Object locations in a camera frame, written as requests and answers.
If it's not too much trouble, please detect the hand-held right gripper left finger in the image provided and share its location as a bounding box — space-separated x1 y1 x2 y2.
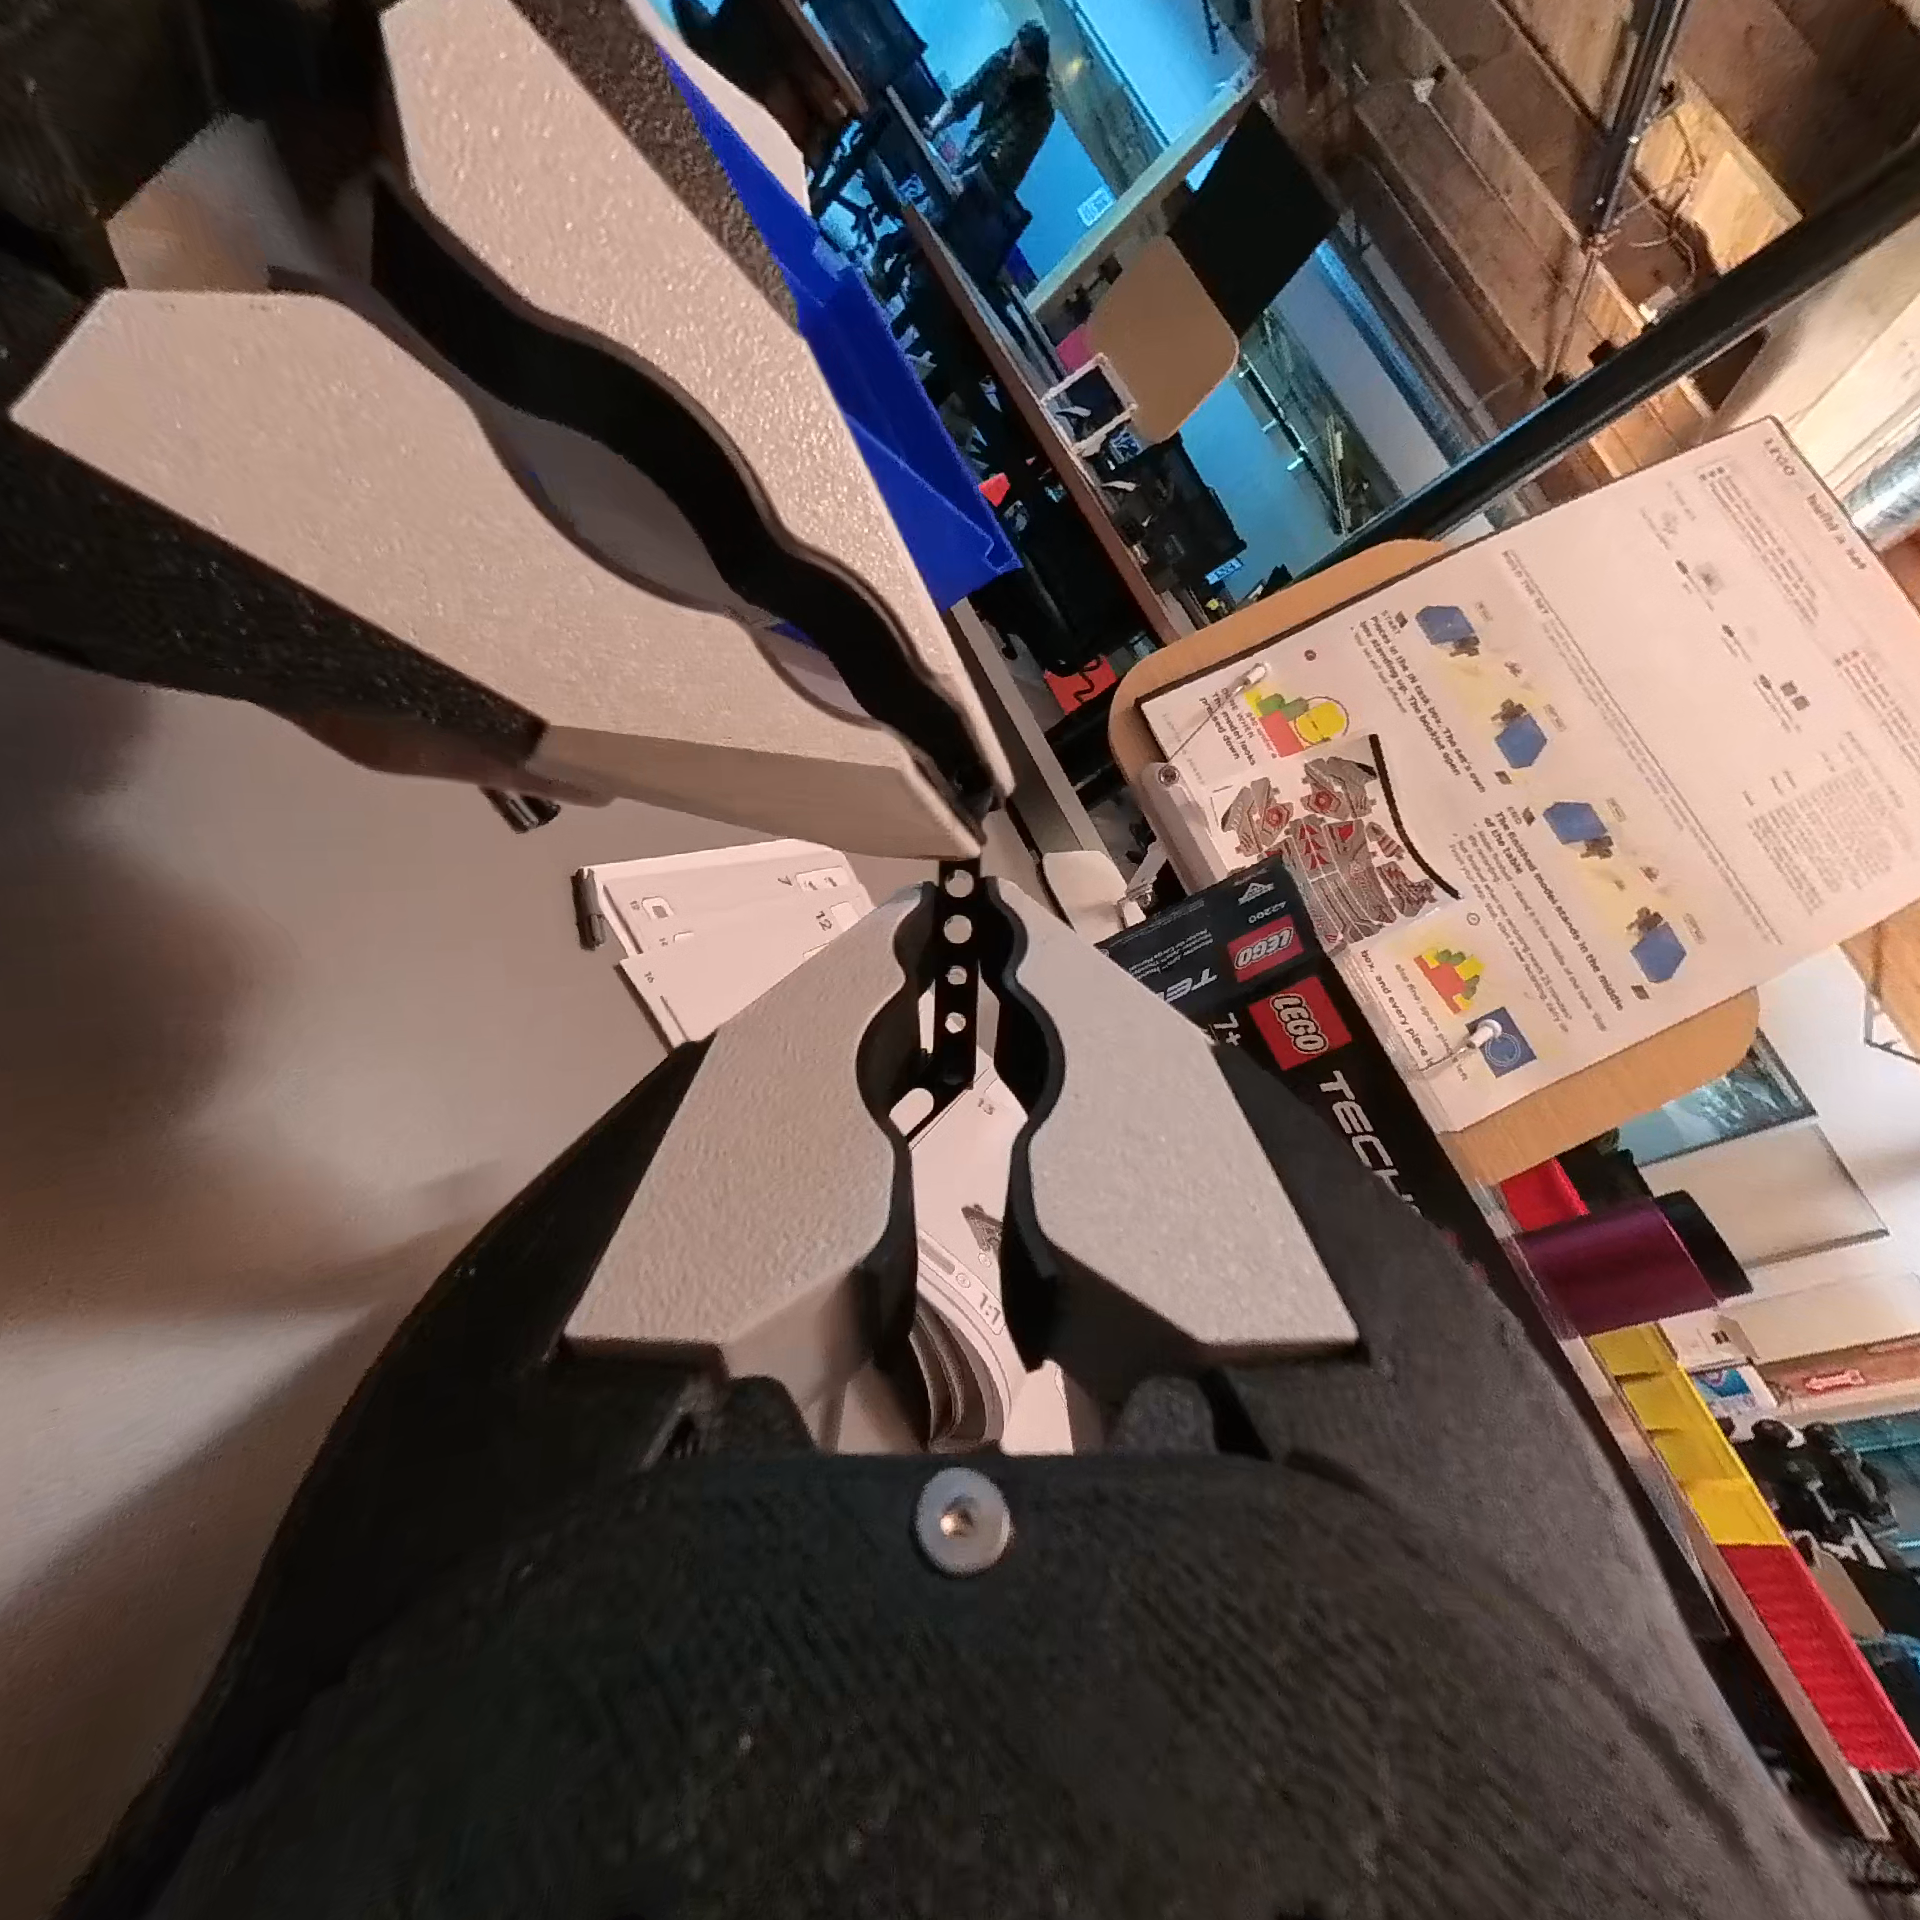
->
566 883 938 1374

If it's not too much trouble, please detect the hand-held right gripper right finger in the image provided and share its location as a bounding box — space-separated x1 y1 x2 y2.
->
995 883 1359 1369

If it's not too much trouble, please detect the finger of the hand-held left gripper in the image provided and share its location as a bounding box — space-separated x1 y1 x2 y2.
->
10 288 992 864
371 0 1016 805

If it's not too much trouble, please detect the black toy beam with holes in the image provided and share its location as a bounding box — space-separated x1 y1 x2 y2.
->
877 856 994 1142

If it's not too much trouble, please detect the black toy box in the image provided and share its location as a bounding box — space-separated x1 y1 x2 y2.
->
1101 856 1502 1248

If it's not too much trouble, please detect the white instruction booklet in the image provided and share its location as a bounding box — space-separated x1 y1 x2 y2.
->
575 838 1051 1449

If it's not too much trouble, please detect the blue storage bin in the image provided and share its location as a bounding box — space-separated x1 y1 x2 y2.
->
659 46 1024 607

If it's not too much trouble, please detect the white board stand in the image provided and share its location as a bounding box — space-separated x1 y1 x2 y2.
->
1147 756 1250 896

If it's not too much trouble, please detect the wooden board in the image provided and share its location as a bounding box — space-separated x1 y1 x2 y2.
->
1105 540 1759 1187

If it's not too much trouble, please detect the maroon cylinder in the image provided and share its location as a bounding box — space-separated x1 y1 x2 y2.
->
1505 1190 1752 1336

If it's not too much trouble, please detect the tan chair back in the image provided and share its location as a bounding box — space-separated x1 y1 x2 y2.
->
1082 238 1240 446

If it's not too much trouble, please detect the yellow storage bin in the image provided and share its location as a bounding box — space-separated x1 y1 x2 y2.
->
1586 1324 1789 1547

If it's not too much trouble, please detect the black monitor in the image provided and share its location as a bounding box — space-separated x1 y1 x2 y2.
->
1168 105 1341 337

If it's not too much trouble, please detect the printed instruction sheet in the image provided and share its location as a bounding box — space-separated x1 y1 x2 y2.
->
1142 415 1920 1133

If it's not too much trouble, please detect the black frame bar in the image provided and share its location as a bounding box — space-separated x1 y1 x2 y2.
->
1295 151 1920 577

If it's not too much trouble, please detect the silver ribbed duct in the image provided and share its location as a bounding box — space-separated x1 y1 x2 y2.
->
1843 451 1920 552

